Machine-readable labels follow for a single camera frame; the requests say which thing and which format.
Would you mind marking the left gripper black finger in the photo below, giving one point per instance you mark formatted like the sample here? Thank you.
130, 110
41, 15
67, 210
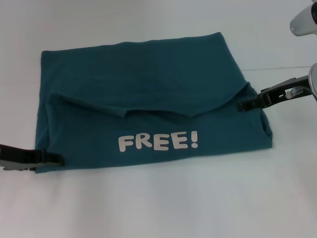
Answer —
54, 158

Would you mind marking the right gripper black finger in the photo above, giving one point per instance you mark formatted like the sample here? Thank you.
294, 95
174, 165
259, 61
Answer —
251, 102

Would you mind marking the right robot arm silver black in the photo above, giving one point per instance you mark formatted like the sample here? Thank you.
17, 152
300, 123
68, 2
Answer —
305, 22

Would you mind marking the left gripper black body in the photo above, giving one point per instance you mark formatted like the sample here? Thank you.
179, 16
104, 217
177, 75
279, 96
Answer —
19, 154

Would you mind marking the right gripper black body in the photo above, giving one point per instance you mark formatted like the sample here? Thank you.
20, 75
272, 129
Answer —
287, 93

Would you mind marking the teal blue t-shirt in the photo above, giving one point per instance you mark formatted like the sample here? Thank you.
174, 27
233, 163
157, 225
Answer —
153, 99

